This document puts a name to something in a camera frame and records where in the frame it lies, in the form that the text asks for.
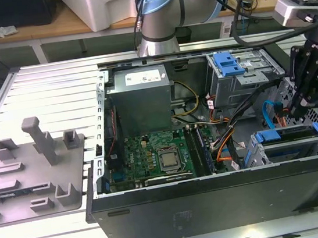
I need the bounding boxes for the orange power wire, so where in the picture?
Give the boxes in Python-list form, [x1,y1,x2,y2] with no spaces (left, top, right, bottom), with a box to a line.
[273,101,298,129]

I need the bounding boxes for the black camera cable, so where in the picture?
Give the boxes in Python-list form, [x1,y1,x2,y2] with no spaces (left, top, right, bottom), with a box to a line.
[225,0,318,51]

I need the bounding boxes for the green motherboard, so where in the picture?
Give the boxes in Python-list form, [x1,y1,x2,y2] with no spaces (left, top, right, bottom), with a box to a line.
[102,123,223,191]

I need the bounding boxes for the black bin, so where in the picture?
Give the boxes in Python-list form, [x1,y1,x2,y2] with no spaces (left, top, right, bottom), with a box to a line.
[175,26,194,45]

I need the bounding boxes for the installed RAM stick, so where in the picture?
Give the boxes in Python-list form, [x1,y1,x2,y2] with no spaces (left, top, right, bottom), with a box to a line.
[192,123,217,176]

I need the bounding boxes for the grey power supply unit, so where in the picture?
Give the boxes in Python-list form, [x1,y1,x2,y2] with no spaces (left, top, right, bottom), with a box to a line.
[102,63,177,139]

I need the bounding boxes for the orange data wire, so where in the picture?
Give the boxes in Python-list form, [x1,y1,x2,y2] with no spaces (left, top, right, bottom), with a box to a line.
[213,141,235,164]

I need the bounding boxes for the blue data wire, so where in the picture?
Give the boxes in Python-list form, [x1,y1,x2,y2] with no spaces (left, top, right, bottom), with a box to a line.
[261,98,286,133]

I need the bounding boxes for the wooden desk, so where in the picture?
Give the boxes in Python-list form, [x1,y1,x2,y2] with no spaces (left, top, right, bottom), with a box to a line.
[0,0,318,70]

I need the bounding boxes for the metal disk bay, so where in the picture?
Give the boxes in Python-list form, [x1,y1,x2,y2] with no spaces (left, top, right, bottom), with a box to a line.
[241,121,318,170]

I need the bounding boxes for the hard disk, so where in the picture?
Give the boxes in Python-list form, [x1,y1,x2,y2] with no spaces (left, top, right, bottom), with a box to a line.
[240,122,318,169]

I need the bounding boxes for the black wire bundle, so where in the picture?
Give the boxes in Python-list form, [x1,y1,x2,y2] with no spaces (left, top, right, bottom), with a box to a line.
[203,77,290,151]

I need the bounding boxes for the large metal drive cage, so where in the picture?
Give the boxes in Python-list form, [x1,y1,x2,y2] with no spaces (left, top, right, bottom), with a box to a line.
[202,45,289,112]

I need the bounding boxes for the black open PC case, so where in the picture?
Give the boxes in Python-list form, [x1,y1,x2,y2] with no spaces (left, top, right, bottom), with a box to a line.
[65,32,318,238]

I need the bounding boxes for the grey arm base cable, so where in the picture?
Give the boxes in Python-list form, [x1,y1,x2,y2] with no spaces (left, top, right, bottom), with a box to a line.
[128,0,159,52]

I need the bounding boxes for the black graphics card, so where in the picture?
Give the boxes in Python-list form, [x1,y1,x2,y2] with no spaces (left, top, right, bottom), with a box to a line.
[142,170,196,188]

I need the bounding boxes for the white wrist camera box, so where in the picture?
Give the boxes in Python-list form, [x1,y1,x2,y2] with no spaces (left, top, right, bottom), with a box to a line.
[271,0,318,30]

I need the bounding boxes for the silver CPU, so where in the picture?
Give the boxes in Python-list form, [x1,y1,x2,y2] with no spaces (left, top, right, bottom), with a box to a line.
[159,150,181,169]

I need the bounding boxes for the grey parts rack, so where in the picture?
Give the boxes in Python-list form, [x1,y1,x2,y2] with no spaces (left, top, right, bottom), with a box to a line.
[0,111,96,228]

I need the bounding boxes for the RAM stick on rack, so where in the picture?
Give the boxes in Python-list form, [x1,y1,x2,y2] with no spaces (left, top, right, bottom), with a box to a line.
[0,187,32,201]

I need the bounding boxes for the crumpled white paper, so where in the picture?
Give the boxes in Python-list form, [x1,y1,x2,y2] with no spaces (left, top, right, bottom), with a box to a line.
[0,20,20,40]

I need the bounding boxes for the large white box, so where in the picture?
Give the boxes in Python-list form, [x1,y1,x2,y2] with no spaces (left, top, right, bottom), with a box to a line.
[56,0,150,37]

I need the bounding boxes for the blue plastic drive latch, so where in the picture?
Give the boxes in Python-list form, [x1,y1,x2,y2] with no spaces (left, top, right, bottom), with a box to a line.
[212,50,245,79]

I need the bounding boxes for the yellow black power wires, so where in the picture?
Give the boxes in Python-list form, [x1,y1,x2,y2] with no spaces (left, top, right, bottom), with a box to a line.
[167,78,202,122]

